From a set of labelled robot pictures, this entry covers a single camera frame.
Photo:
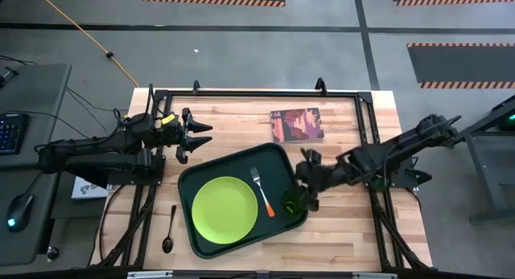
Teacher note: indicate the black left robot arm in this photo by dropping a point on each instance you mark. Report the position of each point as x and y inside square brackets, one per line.
[100, 150]

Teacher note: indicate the small black tool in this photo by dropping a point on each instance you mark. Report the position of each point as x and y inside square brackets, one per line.
[8, 75]

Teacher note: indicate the black aluminium frame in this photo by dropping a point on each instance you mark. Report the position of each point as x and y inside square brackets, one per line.
[261, 94]

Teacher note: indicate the lime green plate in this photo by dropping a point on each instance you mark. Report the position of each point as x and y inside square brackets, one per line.
[224, 210]

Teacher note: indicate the black computer mouse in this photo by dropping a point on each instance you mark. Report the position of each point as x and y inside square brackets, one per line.
[19, 212]

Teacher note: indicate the black keyboard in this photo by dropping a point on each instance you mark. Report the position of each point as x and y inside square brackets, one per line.
[12, 133]

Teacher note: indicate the right arm's gripper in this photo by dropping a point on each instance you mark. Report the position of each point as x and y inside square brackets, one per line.
[322, 174]

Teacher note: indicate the left arm's gripper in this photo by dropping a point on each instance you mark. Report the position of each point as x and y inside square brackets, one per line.
[175, 134]

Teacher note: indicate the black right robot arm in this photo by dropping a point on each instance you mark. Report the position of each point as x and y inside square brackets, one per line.
[402, 144]

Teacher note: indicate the grey desk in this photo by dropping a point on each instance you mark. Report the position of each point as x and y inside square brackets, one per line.
[36, 94]

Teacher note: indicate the silver metal bracket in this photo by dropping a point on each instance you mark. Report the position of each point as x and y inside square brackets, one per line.
[375, 276]
[149, 275]

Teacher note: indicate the dark green plastic tray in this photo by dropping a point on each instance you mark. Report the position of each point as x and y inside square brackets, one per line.
[241, 162]

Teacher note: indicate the green faceted plastic cup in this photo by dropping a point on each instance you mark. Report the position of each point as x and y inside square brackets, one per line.
[293, 202]

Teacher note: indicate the white printed box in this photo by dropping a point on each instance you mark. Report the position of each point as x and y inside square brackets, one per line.
[86, 190]

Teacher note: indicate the black spoon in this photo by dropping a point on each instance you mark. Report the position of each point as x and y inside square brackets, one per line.
[167, 243]

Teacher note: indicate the black round knob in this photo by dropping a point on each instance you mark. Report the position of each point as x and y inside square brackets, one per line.
[52, 253]

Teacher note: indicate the neighbouring grey workstation table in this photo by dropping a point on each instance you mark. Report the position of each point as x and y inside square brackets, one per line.
[489, 162]

